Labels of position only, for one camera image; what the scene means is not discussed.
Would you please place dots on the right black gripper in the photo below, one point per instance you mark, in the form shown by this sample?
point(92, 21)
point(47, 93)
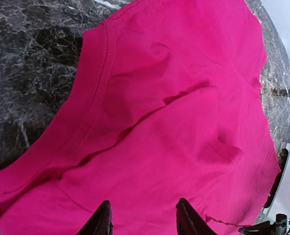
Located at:
point(263, 228)

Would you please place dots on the red garment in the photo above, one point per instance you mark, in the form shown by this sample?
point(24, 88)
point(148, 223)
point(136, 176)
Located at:
point(165, 105)

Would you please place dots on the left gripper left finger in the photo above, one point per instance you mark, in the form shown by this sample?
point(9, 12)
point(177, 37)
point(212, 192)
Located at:
point(100, 223)

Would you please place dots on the white plastic laundry bin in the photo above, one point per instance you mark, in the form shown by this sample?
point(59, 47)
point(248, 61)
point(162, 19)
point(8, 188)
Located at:
point(279, 197)

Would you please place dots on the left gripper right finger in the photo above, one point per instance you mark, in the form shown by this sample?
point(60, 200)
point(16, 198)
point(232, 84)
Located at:
point(188, 221)

